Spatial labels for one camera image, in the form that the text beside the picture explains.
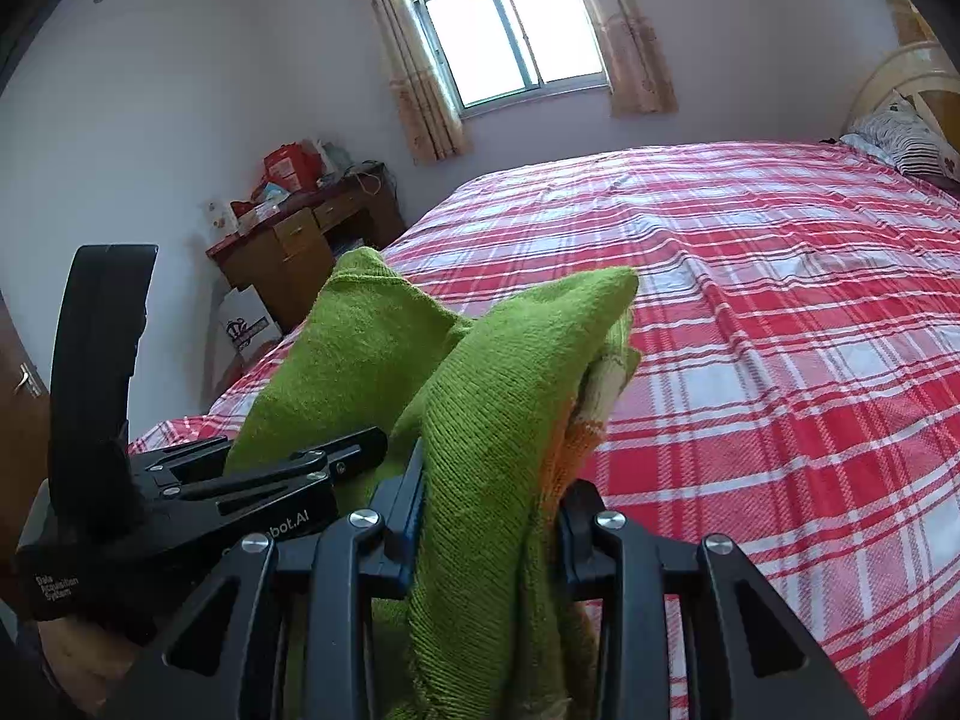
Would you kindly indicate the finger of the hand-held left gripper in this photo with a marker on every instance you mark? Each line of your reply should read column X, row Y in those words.
column 352, row 450
column 187, row 454

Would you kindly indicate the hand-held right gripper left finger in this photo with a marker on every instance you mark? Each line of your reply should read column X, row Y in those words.
column 416, row 510

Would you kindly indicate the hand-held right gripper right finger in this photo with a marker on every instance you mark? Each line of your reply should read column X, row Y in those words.
column 577, row 540

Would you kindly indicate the green knitted sweater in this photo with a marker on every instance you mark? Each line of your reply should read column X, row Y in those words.
column 480, row 427

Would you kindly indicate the person's left forearm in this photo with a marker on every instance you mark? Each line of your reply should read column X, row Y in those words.
column 82, row 664

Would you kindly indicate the brown wooden door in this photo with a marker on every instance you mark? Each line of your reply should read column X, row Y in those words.
column 19, row 465

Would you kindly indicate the white printed shopping bag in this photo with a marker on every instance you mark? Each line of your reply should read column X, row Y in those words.
column 247, row 326

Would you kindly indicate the brown wooden desk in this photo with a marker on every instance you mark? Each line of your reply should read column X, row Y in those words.
column 300, row 262

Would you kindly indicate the red white plaid bed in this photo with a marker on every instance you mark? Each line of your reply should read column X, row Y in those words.
column 750, row 315

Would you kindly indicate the beige floral curtain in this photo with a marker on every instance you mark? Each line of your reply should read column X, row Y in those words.
column 420, row 90
column 637, row 52

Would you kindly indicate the window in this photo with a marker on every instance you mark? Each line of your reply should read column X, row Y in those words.
column 495, row 22

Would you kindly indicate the patterned white pillow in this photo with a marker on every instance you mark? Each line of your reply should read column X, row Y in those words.
column 907, row 139

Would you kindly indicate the cream wooden headboard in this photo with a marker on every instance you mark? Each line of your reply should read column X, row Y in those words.
column 885, row 75

